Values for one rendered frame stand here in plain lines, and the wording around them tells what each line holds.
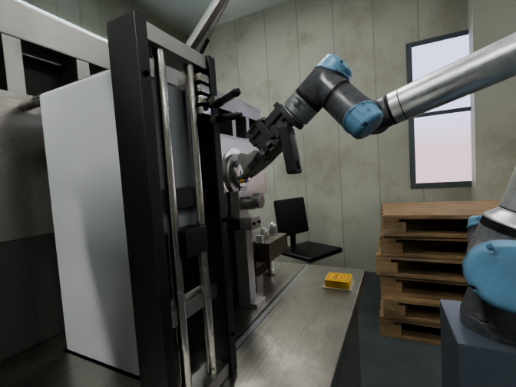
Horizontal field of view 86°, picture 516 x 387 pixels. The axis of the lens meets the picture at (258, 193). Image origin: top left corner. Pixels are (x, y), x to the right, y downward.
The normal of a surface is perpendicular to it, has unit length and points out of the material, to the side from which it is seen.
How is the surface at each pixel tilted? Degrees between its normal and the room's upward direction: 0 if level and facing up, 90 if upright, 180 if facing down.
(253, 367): 0
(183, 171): 90
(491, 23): 90
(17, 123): 90
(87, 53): 90
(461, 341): 0
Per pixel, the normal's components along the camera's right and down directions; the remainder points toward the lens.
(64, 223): -0.44, 0.08
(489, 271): -0.66, 0.21
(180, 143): 0.89, -0.04
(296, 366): -0.07, -1.00
